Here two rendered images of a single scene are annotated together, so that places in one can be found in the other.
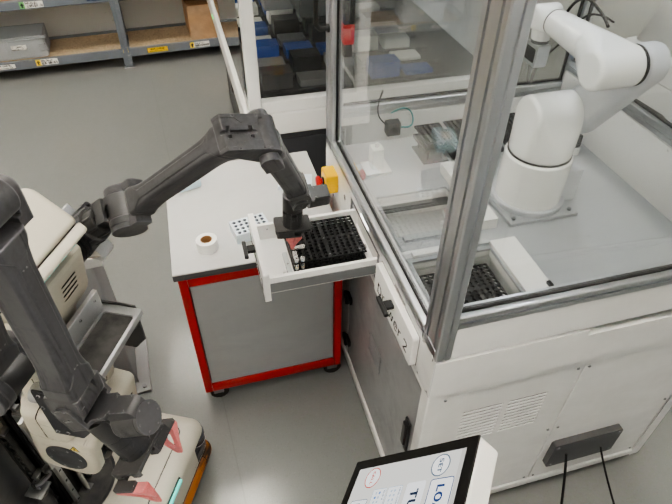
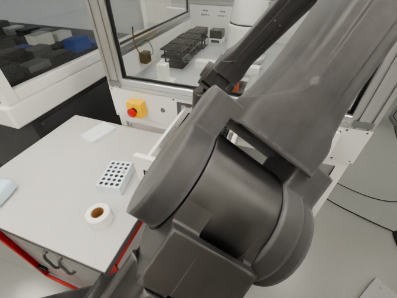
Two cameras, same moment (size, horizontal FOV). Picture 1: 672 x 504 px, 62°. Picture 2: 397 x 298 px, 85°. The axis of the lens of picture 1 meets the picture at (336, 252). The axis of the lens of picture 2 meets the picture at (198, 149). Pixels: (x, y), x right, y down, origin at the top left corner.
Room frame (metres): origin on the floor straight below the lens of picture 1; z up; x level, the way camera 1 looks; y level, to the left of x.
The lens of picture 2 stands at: (0.93, 0.55, 1.37)
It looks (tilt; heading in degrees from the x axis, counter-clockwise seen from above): 41 degrees down; 305
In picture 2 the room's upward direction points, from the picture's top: straight up
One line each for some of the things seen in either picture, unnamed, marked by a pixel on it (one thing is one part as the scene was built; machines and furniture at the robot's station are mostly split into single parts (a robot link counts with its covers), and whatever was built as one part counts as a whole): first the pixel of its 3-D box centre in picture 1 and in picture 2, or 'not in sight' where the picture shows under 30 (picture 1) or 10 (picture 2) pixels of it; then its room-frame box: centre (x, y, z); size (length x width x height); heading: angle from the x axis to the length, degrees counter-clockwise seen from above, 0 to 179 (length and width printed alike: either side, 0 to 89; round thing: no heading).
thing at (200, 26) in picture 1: (209, 14); not in sight; (4.97, 1.13, 0.28); 0.41 x 0.32 x 0.28; 109
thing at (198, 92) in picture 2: (294, 200); (203, 99); (1.22, 0.11, 1.09); 0.07 x 0.06 x 0.07; 113
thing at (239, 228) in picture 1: (250, 228); (116, 177); (1.47, 0.30, 0.78); 0.12 x 0.08 x 0.04; 117
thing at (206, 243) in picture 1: (207, 243); (99, 216); (1.39, 0.43, 0.78); 0.07 x 0.07 x 0.04
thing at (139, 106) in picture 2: (328, 179); (136, 108); (1.63, 0.03, 0.88); 0.07 x 0.05 x 0.07; 16
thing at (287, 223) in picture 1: (292, 218); not in sight; (1.22, 0.12, 1.03); 0.10 x 0.07 x 0.07; 103
